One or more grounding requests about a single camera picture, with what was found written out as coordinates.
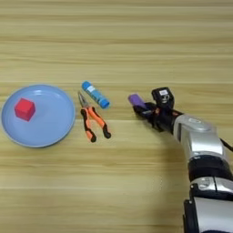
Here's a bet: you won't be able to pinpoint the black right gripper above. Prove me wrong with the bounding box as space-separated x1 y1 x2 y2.
132 101 184 135

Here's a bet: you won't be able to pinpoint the purple rectangular block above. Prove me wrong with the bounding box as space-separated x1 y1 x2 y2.
127 93 147 109

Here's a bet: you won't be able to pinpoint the blue glue stick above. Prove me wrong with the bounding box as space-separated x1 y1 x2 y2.
81 80 111 110

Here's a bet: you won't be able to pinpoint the orange black pliers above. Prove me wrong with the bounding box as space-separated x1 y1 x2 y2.
77 90 112 144

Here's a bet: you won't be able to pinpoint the red cube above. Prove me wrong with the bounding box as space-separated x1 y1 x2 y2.
14 96 36 122

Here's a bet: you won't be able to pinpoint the light blue round plate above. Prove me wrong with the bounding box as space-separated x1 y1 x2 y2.
0 84 76 149

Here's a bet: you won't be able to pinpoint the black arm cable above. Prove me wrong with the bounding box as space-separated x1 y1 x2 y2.
219 137 233 153

